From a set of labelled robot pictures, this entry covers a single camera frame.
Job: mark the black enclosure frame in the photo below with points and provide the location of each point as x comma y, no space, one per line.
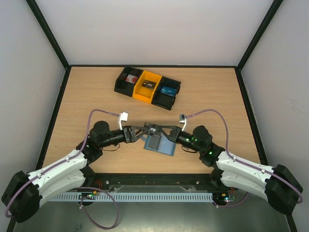
245,96

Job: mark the red white card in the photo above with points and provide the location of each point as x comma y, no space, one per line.
131,79

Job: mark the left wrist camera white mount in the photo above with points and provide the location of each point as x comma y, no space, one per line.
123,117

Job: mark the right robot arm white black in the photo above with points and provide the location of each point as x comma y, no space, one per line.
276,185

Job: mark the yellow storage bin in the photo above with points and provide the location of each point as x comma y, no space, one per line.
145,94

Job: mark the black VIP credit card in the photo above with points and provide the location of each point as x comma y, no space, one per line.
152,129

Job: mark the black mounting rail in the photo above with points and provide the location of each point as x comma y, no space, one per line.
199,181

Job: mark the dark card in yellow bin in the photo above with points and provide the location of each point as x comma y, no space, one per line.
149,84

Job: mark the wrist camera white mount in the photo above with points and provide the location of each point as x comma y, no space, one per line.
183,120
123,117

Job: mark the black storage bin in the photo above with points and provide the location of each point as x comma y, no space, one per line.
123,87
162,100

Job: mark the right black storage bin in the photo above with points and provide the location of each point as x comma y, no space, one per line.
162,100

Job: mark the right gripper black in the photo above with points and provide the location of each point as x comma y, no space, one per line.
176,133

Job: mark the white slotted cable duct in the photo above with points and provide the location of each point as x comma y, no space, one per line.
186,197

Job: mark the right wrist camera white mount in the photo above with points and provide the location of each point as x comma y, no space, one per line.
183,120

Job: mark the blue card in bin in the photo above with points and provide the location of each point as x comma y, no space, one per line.
168,91

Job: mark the left black storage bin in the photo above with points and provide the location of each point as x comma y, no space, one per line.
123,87

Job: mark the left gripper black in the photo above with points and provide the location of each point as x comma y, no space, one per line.
130,136

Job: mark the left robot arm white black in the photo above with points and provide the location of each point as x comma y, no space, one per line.
26,193

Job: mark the teal leather card holder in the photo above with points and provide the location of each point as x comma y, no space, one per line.
166,147

